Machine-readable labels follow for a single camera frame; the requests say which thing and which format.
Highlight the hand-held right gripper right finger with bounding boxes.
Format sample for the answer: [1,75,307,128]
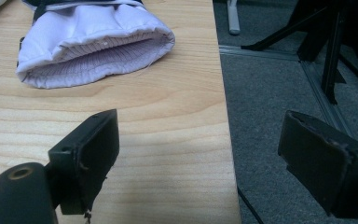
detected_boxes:
[277,109,358,219]

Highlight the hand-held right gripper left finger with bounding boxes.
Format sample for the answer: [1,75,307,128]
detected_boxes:
[47,108,120,217]

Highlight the black metal stand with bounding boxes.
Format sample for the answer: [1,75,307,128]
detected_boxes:
[241,0,358,105]

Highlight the metal floor rail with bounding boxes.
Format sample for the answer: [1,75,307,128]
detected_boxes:
[299,59,353,138]
[218,44,301,63]

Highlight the thin black cable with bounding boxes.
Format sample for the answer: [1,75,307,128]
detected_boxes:
[237,186,266,224]

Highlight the white metal table frame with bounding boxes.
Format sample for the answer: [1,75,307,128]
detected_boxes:
[227,0,241,35]

